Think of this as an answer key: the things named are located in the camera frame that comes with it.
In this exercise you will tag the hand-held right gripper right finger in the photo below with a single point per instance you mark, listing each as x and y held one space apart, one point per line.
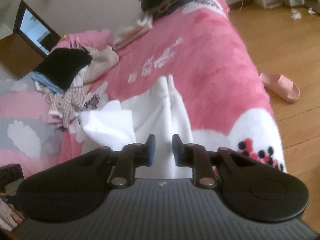
176 150

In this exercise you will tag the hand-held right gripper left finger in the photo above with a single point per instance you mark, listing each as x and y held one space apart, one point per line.
151 150

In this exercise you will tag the white bear-print sweatshirt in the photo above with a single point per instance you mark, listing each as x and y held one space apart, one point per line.
162 110

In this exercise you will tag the beige patterned knit sweater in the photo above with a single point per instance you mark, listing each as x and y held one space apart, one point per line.
67 102

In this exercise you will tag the white shirt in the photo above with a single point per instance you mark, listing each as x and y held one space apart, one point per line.
80 78

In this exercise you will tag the cream fleece garment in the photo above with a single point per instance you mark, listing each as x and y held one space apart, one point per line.
100 62

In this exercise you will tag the pink floral blanket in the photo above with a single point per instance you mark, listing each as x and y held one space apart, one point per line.
212 55

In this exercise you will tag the pale pink folded garment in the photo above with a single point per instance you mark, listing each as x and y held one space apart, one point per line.
132 33

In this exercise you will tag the light blue garment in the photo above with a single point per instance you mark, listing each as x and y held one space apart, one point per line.
47 82

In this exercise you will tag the pink slipper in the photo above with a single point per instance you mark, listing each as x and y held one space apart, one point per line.
282 85

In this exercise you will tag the pink grey floral quilt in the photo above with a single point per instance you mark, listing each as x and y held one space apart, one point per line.
25 105

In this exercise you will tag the wooden wardrobe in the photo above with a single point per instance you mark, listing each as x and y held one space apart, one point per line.
17 55

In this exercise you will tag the crumpled white tissue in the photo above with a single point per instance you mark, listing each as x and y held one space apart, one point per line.
296 14
311 10

